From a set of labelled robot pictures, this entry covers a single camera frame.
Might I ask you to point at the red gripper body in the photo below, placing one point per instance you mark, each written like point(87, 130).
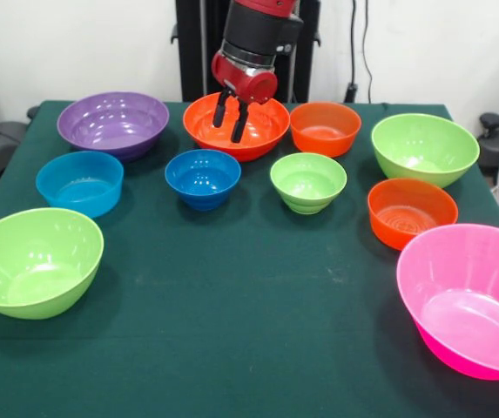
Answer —
point(249, 85)

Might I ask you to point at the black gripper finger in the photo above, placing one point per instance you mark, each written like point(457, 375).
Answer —
point(220, 111)
point(240, 124)

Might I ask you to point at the large orange bowl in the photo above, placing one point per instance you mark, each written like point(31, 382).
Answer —
point(266, 130)

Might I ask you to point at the small dark blue bowl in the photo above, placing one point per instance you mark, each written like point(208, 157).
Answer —
point(201, 178)

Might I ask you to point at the small translucent orange bowl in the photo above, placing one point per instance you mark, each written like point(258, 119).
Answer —
point(325, 135)
point(406, 213)

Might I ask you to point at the small green bowl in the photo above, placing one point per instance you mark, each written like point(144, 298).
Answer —
point(308, 183)

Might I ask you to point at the purple bowl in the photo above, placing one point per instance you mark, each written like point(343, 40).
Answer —
point(114, 130)

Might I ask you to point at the dark green table cloth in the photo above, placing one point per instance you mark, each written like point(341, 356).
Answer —
point(231, 283)

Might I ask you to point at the light blue translucent bowl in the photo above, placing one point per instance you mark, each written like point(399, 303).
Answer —
point(79, 187)

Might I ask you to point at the large green bowl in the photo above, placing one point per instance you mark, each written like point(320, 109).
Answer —
point(423, 148)
point(35, 261)

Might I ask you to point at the large pink bowl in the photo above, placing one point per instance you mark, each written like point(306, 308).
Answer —
point(462, 296)

